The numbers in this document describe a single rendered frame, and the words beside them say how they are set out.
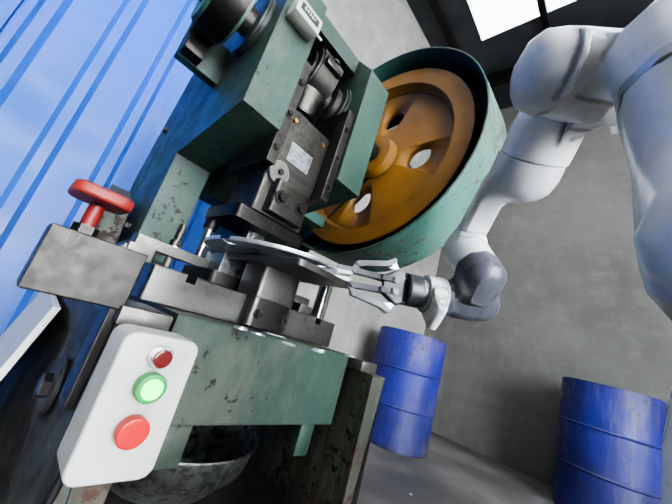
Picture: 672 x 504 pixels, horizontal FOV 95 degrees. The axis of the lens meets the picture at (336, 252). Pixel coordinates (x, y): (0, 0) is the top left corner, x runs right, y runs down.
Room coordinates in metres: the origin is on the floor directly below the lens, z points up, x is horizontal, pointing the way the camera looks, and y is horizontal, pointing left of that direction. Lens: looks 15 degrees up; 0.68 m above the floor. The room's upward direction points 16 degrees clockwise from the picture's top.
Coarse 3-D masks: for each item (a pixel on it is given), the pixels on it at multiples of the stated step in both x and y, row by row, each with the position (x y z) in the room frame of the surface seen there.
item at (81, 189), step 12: (84, 180) 0.32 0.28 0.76; (72, 192) 0.34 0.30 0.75; (84, 192) 0.33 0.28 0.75; (96, 192) 0.33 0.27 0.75; (108, 192) 0.34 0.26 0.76; (96, 204) 0.36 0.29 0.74; (108, 204) 0.35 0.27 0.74; (120, 204) 0.35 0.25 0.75; (132, 204) 0.36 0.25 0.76; (84, 216) 0.35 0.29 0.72; (96, 216) 0.36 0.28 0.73
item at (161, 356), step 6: (156, 348) 0.33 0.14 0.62; (162, 348) 0.34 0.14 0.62; (168, 348) 0.34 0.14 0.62; (150, 354) 0.33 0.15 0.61; (156, 354) 0.33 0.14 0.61; (162, 354) 0.33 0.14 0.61; (168, 354) 0.33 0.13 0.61; (150, 360) 0.33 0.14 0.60; (156, 360) 0.33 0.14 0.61; (162, 360) 0.33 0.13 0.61; (168, 360) 0.34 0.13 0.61; (150, 366) 0.33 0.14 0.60; (156, 366) 0.33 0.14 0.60; (162, 366) 0.33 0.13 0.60
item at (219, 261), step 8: (208, 256) 0.72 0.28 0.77; (216, 256) 0.69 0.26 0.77; (224, 256) 0.67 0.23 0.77; (216, 264) 0.68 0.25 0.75; (224, 264) 0.68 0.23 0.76; (232, 264) 0.69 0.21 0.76; (240, 264) 0.70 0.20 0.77; (224, 272) 0.68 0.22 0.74; (232, 272) 0.69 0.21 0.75; (240, 272) 0.71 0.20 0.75
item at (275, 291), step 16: (240, 256) 0.63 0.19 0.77; (256, 256) 0.59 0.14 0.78; (272, 256) 0.55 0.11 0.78; (256, 272) 0.61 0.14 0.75; (272, 272) 0.61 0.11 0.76; (288, 272) 0.61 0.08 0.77; (304, 272) 0.55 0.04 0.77; (320, 272) 0.53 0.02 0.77; (240, 288) 0.64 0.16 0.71; (256, 288) 0.60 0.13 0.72; (272, 288) 0.62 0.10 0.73; (288, 288) 0.64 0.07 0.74; (256, 304) 0.60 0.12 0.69; (272, 304) 0.63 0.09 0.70; (288, 304) 0.65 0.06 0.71; (240, 320) 0.61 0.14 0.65; (256, 320) 0.61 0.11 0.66; (272, 320) 0.63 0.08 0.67
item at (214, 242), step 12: (204, 240) 0.60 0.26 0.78; (216, 240) 0.57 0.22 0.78; (228, 240) 0.54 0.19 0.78; (240, 240) 0.53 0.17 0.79; (252, 240) 0.52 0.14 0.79; (228, 252) 0.67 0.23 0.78; (240, 252) 0.64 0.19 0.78; (252, 252) 0.64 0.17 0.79; (264, 252) 0.58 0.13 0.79; (276, 252) 0.56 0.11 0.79; (288, 252) 0.53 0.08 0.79; (300, 252) 0.54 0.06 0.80; (324, 264) 0.58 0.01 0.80
